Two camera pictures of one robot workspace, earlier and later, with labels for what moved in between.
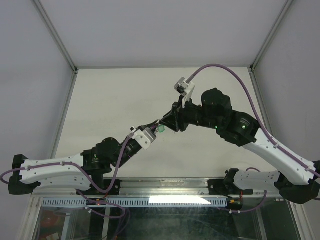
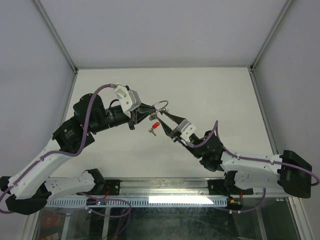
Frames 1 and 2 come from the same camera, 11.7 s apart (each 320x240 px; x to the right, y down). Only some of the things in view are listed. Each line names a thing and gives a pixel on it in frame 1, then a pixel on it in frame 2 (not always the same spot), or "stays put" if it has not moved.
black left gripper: [150, 127] -> [136, 116]
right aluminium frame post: [257, 57] stays put
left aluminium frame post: [67, 55] stays put
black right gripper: [170, 120] -> [175, 134]
